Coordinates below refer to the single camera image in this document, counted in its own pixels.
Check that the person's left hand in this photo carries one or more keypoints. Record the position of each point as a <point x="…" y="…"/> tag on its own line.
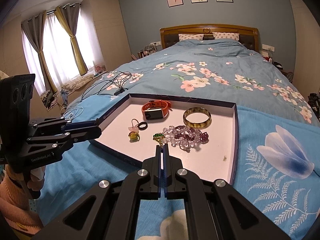
<point x="38" y="177"/>

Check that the yellow grey curtain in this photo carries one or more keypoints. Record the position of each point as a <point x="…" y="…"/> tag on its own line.
<point x="80" y="57"/>

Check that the dark blue shallow box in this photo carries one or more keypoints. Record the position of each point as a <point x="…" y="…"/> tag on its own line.
<point x="212" y="150"/>

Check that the small pink fan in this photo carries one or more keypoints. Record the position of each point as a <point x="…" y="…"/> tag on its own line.
<point x="99" y="69"/>

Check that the orange smartwatch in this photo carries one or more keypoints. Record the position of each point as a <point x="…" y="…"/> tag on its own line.
<point x="152" y="115"/>

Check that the patterned cloth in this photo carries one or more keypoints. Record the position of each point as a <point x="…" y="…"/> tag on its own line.
<point x="50" y="100"/>

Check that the yellow brown bangle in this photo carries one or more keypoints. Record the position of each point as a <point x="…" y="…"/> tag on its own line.
<point x="197" y="126"/>

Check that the dark clutter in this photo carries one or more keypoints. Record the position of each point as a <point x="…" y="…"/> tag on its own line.
<point x="314" y="105"/>

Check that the blue tulip print blanket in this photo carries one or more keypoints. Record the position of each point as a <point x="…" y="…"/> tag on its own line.
<point x="250" y="135"/>

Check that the wooden bed headboard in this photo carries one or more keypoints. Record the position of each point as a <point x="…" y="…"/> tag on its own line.
<point x="225" y="28"/>

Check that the spotted white pillow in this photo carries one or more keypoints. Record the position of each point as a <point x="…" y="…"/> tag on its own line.
<point x="191" y="37"/>
<point x="226" y="36"/>

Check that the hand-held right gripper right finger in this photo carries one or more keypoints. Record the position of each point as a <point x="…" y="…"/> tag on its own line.
<point x="167" y="177"/>

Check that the wooden nightstand with clutter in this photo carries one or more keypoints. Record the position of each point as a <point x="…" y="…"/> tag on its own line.
<point x="285" y="70"/>

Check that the bedside cosmetic bottles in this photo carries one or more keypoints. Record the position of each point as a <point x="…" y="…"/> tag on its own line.
<point x="145" y="53"/>

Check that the floral blue quilt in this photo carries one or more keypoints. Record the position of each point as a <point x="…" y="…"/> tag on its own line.
<point x="225" y="62"/>

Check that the white wall socket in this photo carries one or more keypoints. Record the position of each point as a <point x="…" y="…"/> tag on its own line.
<point x="268" y="47"/>
<point x="155" y="43"/>

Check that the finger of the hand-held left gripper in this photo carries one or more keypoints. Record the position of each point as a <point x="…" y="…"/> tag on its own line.
<point x="82" y="125"/>
<point x="85" y="135"/>

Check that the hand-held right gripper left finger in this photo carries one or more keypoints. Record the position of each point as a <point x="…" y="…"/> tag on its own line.
<point x="158" y="177"/>

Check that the white sheer curtain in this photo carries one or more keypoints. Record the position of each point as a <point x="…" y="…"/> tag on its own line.
<point x="90" y="35"/>
<point x="60" y="47"/>

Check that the cream fluffy throw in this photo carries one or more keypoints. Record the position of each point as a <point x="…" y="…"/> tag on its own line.
<point x="78" y="81"/>

